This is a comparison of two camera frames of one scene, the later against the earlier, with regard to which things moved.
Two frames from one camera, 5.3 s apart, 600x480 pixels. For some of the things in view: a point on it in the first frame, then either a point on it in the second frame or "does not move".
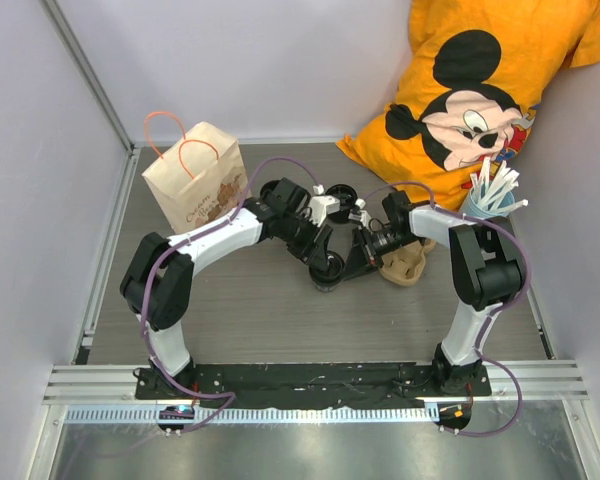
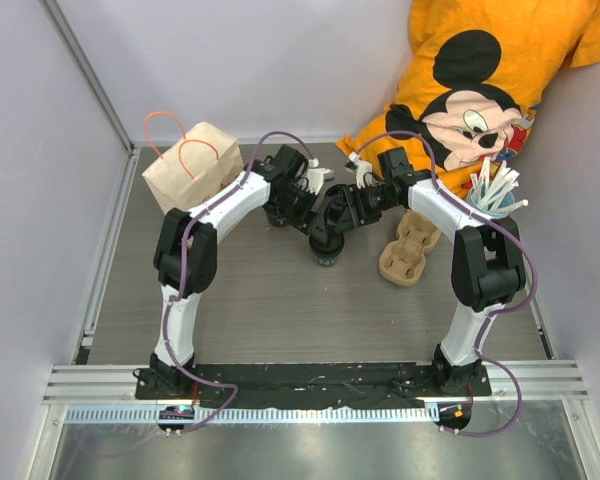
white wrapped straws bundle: (489, 187) does not move
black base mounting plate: (325, 385) does not move
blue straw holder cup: (487, 203) does not move
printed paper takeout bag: (200, 179) does not move
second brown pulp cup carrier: (404, 265) does not move
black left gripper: (315, 257) -> (306, 220)
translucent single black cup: (328, 288) -> (326, 252)
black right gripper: (362, 257) -> (360, 215)
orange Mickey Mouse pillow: (470, 89) does not move
